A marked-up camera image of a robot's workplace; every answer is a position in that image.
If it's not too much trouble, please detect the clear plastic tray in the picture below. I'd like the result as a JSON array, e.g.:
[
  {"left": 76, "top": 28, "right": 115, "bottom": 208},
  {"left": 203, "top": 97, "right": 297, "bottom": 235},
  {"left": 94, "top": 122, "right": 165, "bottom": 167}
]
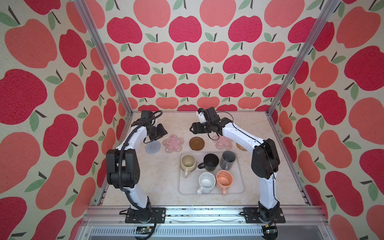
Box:
[{"left": 178, "top": 151, "right": 245, "bottom": 196}]

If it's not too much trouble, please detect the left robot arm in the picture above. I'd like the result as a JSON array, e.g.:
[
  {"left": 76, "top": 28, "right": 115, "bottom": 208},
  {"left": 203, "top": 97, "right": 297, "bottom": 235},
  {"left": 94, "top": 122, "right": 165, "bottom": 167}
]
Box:
[{"left": 106, "top": 110, "right": 168, "bottom": 212}]

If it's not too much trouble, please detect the woven rattan round coaster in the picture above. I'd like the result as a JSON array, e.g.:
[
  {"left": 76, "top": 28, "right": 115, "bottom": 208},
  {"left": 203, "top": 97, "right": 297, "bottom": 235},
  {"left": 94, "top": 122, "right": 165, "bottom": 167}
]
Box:
[{"left": 236, "top": 144, "right": 247, "bottom": 152}]

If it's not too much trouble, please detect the aluminium front rail frame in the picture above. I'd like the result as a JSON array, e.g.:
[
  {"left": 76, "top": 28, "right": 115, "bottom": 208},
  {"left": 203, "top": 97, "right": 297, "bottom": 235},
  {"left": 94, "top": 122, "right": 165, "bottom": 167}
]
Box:
[{"left": 74, "top": 205, "right": 336, "bottom": 240}]

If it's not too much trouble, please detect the peach pink mug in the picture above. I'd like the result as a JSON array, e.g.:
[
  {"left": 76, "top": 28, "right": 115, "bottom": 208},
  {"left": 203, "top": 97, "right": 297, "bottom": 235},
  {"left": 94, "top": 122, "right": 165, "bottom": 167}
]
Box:
[{"left": 216, "top": 170, "right": 234, "bottom": 196}]

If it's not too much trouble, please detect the brown wooden round coaster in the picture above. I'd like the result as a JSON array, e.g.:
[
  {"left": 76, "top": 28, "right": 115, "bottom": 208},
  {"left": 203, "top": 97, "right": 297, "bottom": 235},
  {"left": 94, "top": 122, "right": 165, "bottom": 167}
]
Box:
[{"left": 189, "top": 137, "right": 205, "bottom": 151}]

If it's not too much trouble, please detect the beige mug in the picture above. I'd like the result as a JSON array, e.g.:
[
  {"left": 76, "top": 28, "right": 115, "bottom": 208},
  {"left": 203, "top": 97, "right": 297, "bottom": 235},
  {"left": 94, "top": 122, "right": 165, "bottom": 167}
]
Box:
[{"left": 180, "top": 155, "right": 197, "bottom": 178}]

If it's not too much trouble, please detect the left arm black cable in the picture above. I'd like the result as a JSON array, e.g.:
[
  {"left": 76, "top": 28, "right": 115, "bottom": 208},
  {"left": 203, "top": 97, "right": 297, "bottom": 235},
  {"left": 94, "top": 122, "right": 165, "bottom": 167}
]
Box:
[{"left": 117, "top": 110, "right": 164, "bottom": 240}]

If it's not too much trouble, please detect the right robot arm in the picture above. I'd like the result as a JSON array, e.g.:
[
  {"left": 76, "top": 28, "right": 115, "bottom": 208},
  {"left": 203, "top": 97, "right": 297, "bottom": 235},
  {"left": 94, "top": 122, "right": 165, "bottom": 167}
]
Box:
[{"left": 190, "top": 107, "right": 281, "bottom": 223}]

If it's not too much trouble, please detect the grey mug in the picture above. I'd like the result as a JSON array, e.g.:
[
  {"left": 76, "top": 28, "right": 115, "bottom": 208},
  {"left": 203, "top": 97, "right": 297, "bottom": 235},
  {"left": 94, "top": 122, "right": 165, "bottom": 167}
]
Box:
[{"left": 219, "top": 151, "right": 237, "bottom": 171}]

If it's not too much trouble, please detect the pink flower coaster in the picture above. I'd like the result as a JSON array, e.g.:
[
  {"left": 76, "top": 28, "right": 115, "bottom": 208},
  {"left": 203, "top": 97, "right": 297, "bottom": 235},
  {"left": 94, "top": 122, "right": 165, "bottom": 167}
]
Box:
[
  {"left": 213, "top": 136, "right": 233, "bottom": 150},
  {"left": 163, "top": 135, "right": 185, "bottom": 154}
]

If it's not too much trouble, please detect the black mug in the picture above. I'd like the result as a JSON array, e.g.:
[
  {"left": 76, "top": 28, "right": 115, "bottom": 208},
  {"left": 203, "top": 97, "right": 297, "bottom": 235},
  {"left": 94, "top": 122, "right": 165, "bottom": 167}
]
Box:
[{"left": 198, "top": 154, "right": 220, "bottom": 172}]

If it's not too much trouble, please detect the left aluminium corner post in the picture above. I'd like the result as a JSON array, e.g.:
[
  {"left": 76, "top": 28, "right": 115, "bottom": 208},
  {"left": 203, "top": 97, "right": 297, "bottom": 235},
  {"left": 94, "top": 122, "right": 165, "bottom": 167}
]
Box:
[{"left": 74, "top": 0, "right": 133, "bottom": 117}]

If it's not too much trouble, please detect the aluminium corner post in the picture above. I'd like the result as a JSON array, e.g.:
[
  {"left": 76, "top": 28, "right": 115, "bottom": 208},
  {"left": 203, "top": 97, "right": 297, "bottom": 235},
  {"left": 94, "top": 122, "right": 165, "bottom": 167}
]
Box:
[
  {"left": 74, "top": 0, "right": 133, "bottom": 117},
  {"left": 267, "top": 0, "right": 339, "bottom": 117}
]

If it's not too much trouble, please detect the right aluminium corner post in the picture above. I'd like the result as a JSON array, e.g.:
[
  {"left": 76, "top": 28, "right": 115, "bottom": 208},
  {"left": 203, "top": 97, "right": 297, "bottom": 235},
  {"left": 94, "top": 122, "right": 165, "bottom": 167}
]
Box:
[{"left": 267, "top": 0, "right": 339, "bottom": 117}]

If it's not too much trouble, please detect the grey round coaster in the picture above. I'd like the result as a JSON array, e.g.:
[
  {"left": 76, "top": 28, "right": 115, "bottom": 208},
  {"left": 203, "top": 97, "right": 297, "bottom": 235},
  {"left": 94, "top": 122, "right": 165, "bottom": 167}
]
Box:
[{"left": 145, "top": 141, "right": 162, "bottom": 155}]

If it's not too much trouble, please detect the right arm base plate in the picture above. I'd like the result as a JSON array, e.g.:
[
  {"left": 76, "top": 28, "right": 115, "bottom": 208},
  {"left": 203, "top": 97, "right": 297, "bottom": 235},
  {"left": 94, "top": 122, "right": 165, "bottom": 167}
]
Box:
[{"left": 241, "top": 207, "right": 286, "bottom": 225}]

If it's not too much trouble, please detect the white mug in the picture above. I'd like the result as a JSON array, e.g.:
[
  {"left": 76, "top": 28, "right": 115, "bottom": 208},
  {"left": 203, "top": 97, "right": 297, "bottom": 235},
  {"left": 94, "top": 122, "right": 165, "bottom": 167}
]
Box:
[{"left": 197, "top": 172, "right": 216, "bottom": 195}]

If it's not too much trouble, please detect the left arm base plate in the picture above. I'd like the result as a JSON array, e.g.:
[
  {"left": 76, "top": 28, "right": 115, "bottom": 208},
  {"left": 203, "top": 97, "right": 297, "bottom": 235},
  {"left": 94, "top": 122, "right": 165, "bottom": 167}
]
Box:
[{"left": 125, "top": 208, "right": 167, "bottom": 224}]

